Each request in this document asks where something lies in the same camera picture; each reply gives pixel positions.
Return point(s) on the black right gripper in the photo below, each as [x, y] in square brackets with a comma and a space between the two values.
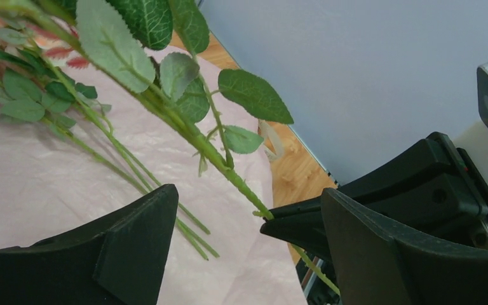
[434, 187]

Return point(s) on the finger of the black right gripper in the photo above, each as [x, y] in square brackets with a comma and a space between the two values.
[300, 224]

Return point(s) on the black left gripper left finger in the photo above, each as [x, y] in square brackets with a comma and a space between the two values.
[119, 258]

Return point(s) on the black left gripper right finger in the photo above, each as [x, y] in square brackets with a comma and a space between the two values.
[378, 260]

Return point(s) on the cream ribbon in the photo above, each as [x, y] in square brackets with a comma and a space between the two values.
[273, 145]

